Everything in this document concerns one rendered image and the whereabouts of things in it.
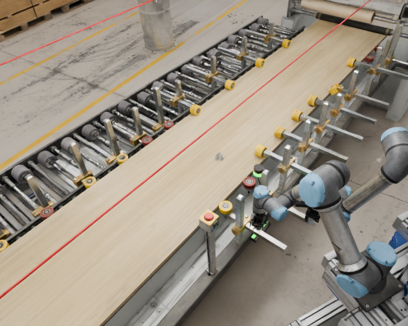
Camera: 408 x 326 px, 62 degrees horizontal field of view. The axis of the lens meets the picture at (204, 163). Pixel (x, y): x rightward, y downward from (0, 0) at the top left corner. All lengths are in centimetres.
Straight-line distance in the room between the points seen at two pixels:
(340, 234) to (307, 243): 165
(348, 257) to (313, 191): 31
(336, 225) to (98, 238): 128
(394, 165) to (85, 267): 157
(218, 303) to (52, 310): 127
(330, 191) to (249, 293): 160
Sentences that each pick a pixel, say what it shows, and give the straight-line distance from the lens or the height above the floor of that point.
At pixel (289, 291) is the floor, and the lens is 283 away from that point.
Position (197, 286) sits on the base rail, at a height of 70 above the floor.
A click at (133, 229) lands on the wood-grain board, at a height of 90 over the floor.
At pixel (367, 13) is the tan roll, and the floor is 109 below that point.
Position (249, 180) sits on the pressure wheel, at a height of 91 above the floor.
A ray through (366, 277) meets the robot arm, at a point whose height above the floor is 126.
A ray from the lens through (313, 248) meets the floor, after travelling 306.
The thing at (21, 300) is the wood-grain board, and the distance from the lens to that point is 203.
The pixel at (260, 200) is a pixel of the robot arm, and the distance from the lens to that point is 171.
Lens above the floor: 253
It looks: 44 degrees down
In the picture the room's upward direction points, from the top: 4 degrees counter-clockwise
